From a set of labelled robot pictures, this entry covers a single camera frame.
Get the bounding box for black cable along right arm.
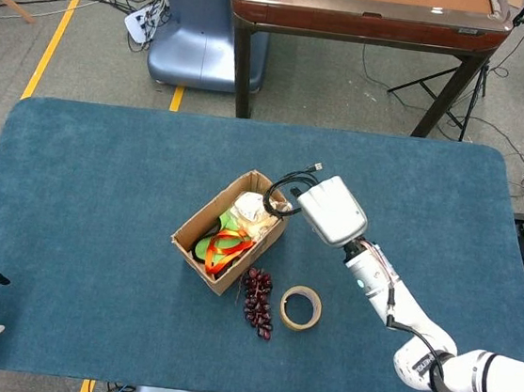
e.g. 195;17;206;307
346;282;469;392

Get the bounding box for orange ribbon lanyard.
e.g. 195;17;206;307
203;226;258;280

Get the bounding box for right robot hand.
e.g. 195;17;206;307
284;170;373;251

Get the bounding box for dark red grape bunch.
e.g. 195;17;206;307
230;264;281;343

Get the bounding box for white power strip with plugs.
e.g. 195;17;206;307
121;0;165;46

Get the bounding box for black USB cable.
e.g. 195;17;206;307
261;157;326;222

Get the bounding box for clear bag of yellow snacks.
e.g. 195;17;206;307
230;189;294;246

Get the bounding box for teal fabric table mat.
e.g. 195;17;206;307
0;89;524;392

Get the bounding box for brown mahjong table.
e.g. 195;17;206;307
217;0;517;149

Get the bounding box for cardboard box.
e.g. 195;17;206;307
165;161;297;304

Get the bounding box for black tripod stand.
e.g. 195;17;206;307
382;0;524;149

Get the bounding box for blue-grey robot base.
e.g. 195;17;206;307
144;0;274;98

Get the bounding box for yellow packing tape roll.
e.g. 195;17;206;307
278;283;326;335

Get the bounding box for green foam pieces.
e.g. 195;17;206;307
192;207;254;271

